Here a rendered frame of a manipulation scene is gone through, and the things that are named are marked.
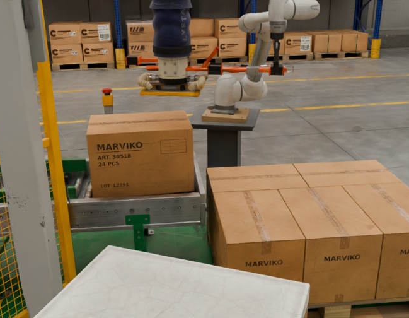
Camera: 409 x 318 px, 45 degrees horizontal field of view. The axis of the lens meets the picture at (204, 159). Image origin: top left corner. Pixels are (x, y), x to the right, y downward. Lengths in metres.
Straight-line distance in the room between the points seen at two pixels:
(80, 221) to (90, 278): 1.51
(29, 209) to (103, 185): 0.94
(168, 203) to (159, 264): 1.41
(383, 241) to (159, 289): 1.59
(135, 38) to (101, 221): 7.37
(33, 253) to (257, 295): 1.10
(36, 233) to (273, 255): 1.14
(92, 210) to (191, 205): 0.55
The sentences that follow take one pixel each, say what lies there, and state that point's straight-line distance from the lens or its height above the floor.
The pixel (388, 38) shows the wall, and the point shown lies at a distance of 12.87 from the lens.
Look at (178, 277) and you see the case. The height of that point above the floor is 1.02.
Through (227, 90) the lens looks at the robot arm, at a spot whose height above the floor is 0.96.
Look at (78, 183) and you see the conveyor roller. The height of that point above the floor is 0.55.
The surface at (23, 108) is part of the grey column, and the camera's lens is 1.88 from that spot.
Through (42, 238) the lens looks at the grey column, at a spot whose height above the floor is 0.80.
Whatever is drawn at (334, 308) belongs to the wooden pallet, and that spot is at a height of 0.11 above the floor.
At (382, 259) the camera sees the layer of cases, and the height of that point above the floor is 0.40.
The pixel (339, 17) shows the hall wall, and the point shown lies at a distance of 12.40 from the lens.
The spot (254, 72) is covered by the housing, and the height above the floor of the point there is 1.24.
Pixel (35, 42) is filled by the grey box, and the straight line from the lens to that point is 1.98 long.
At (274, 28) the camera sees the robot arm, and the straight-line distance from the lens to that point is 2.79.
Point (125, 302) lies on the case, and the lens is 1.28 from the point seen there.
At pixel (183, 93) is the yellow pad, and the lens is 2.78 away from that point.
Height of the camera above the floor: 1.78
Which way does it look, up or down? 21 degrees down
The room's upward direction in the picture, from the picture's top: 1 degrees counter-clockwise
